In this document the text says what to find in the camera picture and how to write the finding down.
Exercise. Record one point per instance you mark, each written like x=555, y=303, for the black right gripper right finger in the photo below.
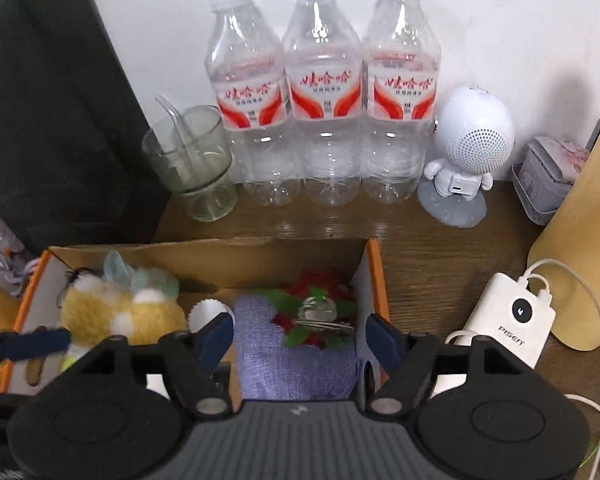
x=407, y=360

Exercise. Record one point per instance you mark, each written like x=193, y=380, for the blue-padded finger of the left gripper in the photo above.
x=22, y=347

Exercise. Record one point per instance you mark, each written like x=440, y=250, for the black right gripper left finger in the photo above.
x=190, y=360

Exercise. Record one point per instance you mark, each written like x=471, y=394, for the purple woven drawstring pouch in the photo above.
x=268, y=370

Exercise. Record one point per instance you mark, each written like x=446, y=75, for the clear plastic bag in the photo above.
x=117, y=272

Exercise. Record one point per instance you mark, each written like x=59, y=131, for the white scalloped bottle cap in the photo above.
x=205, y=311

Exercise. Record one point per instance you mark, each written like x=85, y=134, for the orange cardboard box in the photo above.
x=226, y=269

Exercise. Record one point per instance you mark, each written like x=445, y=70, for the yellow plush toy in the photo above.
x=93, y=310

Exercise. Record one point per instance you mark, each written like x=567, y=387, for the white power bank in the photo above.
x=516, y=313

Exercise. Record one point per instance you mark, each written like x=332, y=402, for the red green artificial flower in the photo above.
x=286, y=303

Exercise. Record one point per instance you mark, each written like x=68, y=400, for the black paper shopping bag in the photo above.
x=72, y=169

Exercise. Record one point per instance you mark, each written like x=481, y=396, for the clear glass cup with straw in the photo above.
x=189, y=152

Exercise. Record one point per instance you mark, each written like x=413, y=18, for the yellow thermos jug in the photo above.
x=573, y=237

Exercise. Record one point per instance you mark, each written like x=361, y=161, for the grey storage tin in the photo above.
x=546, y=175

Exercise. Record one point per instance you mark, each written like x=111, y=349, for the white astronaut speaker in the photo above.
x=475, y=136

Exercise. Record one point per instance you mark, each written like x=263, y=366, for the left clear water bottle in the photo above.
x=245, y=66

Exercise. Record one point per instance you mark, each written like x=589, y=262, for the clear water bottle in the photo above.
x=245, y=66
x=324, y=71
x=402, y=58

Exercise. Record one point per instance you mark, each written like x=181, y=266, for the right clear water bottle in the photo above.
x=402, y=58

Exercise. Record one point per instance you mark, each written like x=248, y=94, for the middle clear water bottle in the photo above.
x=324, y=71

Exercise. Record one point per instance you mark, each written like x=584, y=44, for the glass ball keychain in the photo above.
x=320, y=313

